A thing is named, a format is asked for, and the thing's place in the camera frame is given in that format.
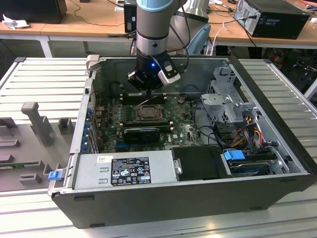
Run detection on silver power supply unit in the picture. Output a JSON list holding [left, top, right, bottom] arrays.
[[73, 150, 179, 190]]

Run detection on blue disk carrier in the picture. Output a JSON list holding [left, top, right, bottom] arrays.
[[222, 149, 246, 170]]

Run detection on silver metal drive cage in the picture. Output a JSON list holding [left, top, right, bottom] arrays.
[[200, 66, 263, 127]]

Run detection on wooden desk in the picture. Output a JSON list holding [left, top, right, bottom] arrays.
[[0, 0, 137, 59], [208, 0, 317, 60]]

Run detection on black robot wrist cable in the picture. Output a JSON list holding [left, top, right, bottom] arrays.
[[169, 4, 190, 74]]

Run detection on CPU socket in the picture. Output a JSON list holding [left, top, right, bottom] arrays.
[[133, 103, 168, 122]]

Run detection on green RAM stick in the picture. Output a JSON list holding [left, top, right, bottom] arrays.
[[0, 162, 38, 171]]

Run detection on black computer box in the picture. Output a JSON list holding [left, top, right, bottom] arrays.
[[0, 0, 67, 25]]

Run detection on grey parts rack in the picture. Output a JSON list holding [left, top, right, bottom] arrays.
[[0, 101, 77, 193]]

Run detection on green motherboard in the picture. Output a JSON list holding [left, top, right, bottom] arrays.
[[90, 95, 206, 153]]

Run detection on black PC tower lying flat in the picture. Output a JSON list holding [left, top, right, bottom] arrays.
[[234, 0, 311, 40]]

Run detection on thin black cable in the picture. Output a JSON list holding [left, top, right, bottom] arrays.
[[181, 85, 203, 98]]

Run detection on black RAM slot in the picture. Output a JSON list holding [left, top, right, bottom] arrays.
[[121, 97, 167, 102], [123, 119, 169, 125], [121, 91, 166, 97], [121, 100, 167, 105], [118, 123, 173, 132], [121, 95, 167, 99]]

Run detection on black office chair base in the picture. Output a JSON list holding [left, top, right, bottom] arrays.
[[288, 48, 317, 80]]

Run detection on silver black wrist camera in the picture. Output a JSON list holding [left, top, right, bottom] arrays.
[[157, 58, 181, 85]]

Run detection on hard disk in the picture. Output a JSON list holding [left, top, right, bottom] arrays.
[[229, 160, 273, 178]]

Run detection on black open PC case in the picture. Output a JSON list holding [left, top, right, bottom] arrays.
[[47, 55, 317, 230]]

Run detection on grey case handle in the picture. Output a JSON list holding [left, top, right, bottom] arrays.
[[86, 55, 101, 73]]

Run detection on crumpled white paper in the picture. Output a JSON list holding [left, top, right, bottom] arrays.
[[1, 13, 30, 30]]

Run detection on small black upright tower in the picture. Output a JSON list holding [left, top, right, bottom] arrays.
[[123, 0, 137, 34]]

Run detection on CPU with silver top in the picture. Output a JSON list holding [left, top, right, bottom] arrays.
[[140, 106, 160, 119]]

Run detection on yellow red power wires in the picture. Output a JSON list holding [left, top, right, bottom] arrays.
[[231, 123, 263, 147]]

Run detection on white cable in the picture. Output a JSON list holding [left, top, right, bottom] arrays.
[[210, 21, 229, 54]]

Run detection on thin red wire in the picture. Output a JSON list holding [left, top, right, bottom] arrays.
[[90, 91, 105, 110]]

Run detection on black plastic shroud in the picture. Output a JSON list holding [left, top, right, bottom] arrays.
[[170, 145, 233, 181]]

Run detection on black graphics card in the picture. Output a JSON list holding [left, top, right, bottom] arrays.
[[123, 127, 161, 144]]

